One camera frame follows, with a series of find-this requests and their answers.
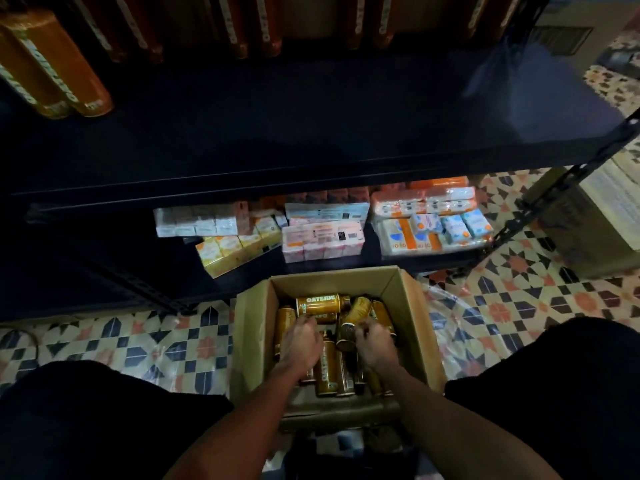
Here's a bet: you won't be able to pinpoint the black metal shelf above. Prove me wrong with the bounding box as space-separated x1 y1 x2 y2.
0 195 191 324
0 0 640 321

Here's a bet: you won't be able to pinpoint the person's left forearm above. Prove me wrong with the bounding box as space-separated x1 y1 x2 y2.
165 365 311 480

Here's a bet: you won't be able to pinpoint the blue white cashew carton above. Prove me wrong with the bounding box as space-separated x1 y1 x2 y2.
530 0 640 76

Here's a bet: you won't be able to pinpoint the orange carton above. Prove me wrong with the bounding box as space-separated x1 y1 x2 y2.
408 175 469 191

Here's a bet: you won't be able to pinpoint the row of pale pink packets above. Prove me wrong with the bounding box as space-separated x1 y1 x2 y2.
370 187 479 218

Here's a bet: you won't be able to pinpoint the stack of pink white boxes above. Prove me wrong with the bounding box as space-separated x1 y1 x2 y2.
282 221 366 264

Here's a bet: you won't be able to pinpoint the orange Oatside bottles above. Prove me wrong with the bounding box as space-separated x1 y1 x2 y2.
0 0 526 121

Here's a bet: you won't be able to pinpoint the printed cardboard box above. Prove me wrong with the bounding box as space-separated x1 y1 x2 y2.
230 265 448 431

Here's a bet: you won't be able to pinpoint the tissue packs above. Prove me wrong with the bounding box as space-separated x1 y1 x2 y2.
195 215 286 279

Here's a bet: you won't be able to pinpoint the person's right forearm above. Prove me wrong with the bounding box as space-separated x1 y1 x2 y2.
375 359 561 480

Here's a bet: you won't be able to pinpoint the person's right hand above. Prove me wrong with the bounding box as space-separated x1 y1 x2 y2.
355 317 401 374

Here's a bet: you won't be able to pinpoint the row of dark red boxes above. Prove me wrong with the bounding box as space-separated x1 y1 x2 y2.
255 185 406 204

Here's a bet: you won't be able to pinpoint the flat white packet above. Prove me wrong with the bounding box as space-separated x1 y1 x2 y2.
285 201 371 224

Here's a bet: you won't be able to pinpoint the row of orange blue packets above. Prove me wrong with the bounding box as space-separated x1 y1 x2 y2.
378 207 496 258

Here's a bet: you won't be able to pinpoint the person's left hand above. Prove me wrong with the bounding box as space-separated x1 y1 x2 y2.
278 315 324 381

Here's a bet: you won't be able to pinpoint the gold bottles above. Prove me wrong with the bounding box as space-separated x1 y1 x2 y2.
272 293 398 398

